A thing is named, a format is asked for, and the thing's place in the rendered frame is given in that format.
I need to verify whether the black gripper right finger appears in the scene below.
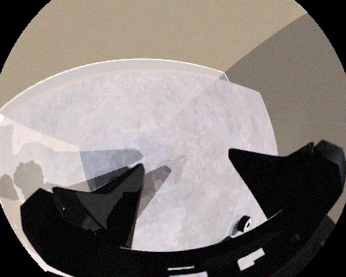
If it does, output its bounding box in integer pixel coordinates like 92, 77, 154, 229
228, 142, 313, 219

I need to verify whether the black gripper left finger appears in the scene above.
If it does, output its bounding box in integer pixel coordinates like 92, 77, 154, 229
52, 164, 145, 249

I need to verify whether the black toy tyre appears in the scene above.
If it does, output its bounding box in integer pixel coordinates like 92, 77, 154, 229
237, 216, 253, 233

